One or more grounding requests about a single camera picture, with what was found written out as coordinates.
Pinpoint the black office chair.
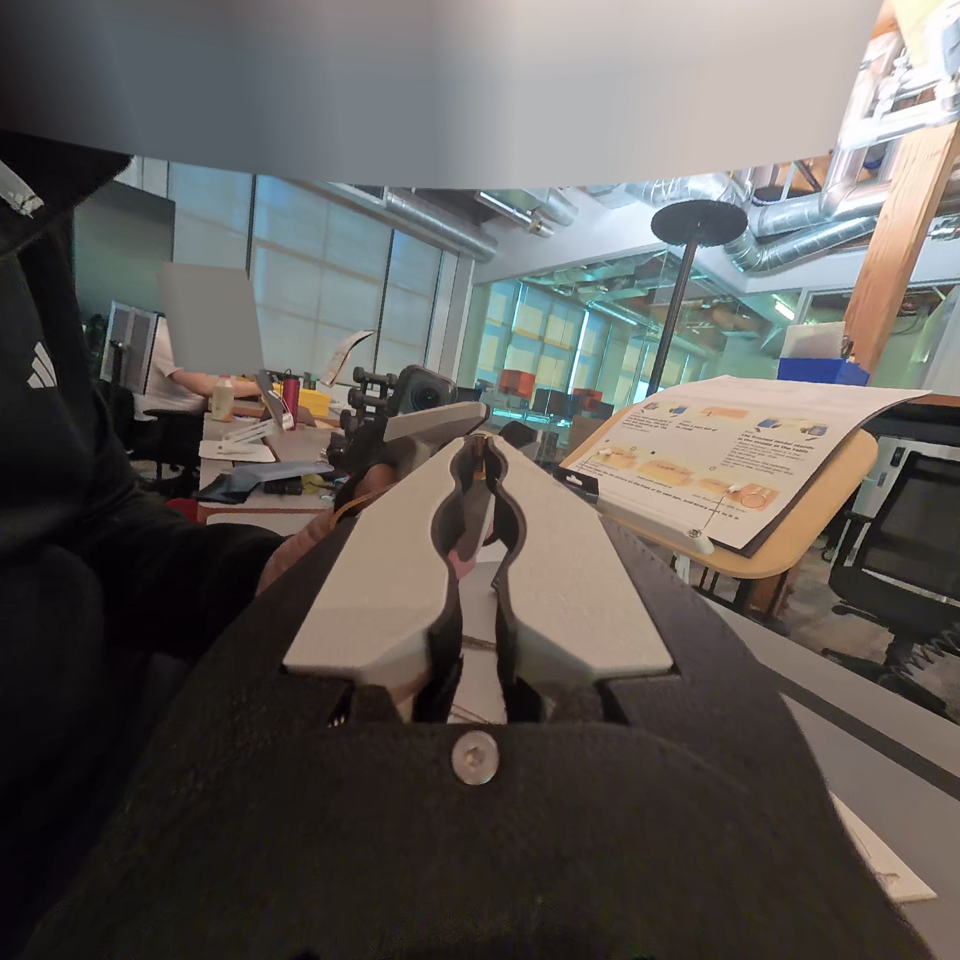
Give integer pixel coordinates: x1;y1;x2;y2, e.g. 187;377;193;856
823;405;960;717

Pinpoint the computer monitor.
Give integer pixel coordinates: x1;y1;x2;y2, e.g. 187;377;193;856
100;300;160;396

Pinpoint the board on stand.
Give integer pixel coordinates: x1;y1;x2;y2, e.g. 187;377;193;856
557;377;933;581

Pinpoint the white mat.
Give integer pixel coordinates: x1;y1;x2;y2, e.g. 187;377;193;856
828;793;940;903

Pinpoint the wooden pillar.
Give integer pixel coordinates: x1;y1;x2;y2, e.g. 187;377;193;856
842;120;960;370

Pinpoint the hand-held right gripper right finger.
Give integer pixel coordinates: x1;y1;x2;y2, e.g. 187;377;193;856
486;437;675;719

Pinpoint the dark model kit box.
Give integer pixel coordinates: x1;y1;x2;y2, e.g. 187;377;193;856
553;465;602;506

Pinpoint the black dumbbell rack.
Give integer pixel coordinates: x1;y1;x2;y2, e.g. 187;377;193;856
345;366;399;438

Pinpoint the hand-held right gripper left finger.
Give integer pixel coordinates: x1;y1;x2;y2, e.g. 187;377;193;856
282;437;474;723

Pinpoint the person's left hand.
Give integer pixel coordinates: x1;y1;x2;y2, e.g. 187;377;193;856
257;462;400;597

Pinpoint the person's left forearm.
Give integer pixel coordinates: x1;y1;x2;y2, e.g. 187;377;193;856
112;517;290;661

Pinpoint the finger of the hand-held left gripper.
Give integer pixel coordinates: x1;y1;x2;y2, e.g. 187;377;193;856
382;400;491;445
392;438;453;477

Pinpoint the grey long case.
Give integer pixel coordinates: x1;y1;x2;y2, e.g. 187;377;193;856
193;460;333;505

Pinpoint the blue plastic crate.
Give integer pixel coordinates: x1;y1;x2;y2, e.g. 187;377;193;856
777;357;871;388

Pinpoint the black floor lamp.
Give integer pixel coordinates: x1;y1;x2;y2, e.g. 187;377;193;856
648;200;751;396

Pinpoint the white tablet stand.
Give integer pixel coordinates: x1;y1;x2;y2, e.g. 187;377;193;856
198;418;280;464

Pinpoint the silver ventilation duct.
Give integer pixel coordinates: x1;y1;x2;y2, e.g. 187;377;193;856
382;186;500;261

